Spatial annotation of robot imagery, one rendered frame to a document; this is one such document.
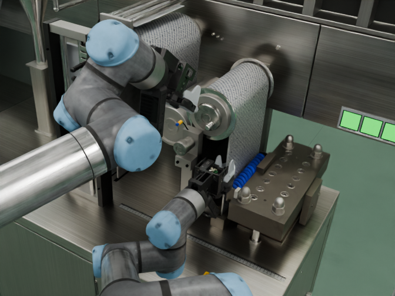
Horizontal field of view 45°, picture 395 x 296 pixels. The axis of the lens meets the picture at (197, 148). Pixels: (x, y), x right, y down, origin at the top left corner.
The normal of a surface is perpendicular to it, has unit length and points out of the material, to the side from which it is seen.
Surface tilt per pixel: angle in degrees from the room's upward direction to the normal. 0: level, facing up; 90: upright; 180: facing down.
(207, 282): 11
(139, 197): 0
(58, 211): 0
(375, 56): 90
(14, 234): 90
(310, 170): 0
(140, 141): 89
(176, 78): 51
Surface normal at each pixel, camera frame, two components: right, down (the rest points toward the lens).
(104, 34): -0.36, -0.18
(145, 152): 0.59, 0.47
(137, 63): 0.73, 0.55
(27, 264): -0.51, 0.45
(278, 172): 0.06, -0.84
